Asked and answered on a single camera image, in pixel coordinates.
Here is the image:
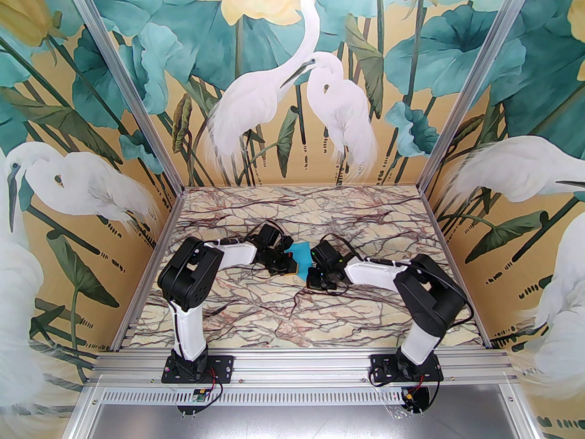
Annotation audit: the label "grey metal sheet panel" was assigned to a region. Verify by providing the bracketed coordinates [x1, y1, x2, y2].
[64, 403, 542, 439]

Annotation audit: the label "perforated metal strip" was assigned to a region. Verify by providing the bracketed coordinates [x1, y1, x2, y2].
[90, 385, 522, 407]

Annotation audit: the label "aluminium frame rail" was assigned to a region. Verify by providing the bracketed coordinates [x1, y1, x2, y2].
[94, 349, 511, 386]

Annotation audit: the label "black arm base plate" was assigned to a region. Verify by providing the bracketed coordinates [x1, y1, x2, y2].
[369, 354, 445, 384]
[163, 355, 234, 385]

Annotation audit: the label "red black power wires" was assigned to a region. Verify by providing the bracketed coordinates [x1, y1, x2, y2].
[205, 368, 225, 405]
[401, 373, 440, 406]

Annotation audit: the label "aluminium frame post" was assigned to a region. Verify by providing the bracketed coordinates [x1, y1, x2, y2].
[421, 0, 539, 192]
[58, 0, 184, 192]

